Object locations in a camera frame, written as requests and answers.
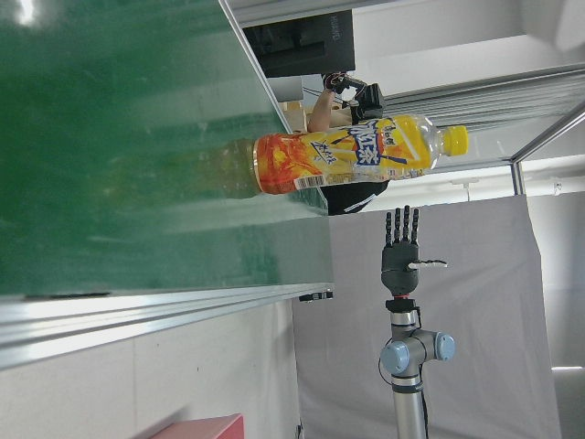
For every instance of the grey vertical blinds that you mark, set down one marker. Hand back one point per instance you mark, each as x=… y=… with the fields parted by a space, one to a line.
x=480 y=100

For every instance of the black computer monitor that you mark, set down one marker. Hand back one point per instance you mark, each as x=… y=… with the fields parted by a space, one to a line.
x=315 y=46

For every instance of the person in black shirt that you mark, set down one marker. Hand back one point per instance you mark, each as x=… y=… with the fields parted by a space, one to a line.
x=347 y=201

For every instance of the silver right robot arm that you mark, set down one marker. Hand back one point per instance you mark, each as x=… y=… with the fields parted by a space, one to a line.
x=407 y=352

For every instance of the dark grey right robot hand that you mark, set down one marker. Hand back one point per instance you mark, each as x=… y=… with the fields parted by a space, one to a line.
x=398 y=267

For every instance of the pink plastic basket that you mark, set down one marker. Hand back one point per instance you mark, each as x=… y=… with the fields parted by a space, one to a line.
x=205 y=427

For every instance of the light wooden box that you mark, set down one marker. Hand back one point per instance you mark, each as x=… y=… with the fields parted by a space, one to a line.
x=294 y=114

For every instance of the grey backdrop curtain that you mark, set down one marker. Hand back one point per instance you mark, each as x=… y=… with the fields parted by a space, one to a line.
x=480 y=343

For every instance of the yellow iced tea bottle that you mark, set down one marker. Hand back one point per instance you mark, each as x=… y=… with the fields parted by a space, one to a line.
x=347 y=155

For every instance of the black teleoperation glove device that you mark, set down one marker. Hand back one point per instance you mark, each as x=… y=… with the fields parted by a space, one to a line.
x=372 y=103

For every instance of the aluminium table edge rail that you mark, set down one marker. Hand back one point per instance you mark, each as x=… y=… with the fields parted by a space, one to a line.
x=137 y=315

